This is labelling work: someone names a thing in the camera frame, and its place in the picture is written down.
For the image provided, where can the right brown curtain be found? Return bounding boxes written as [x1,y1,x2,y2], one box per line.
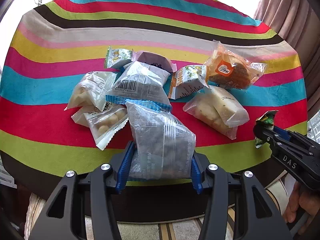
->
[254,0,319,119]

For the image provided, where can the orange tiger-stripe bread package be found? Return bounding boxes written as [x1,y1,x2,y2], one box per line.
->
[205,41,267,89]

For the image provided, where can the clear white cake package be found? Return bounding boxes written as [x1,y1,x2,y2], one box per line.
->
[183,86,249,140]

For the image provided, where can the green garlic pea packet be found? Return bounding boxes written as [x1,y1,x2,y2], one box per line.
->
[253,110,278,148]

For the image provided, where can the white nougat packet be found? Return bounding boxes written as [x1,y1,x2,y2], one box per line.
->
[65,71,117,111]

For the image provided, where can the grey snack bag blue edge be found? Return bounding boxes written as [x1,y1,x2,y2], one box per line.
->
[126,101,196,181]

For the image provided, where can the pink wrapper dark print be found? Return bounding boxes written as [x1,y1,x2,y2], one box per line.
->
[132,51,177,73]

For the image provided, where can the colourful striped tablecloth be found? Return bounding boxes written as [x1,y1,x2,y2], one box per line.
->
[1,0,307,198]

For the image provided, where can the clear round-candies packet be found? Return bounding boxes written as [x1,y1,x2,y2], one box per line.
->
[71,102,129,151]

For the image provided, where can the small green-white snack packet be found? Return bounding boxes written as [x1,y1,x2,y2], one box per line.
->
[104,46,133,69]

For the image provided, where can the person's right hand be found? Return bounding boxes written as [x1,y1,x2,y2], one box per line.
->
[283,181,319,235]

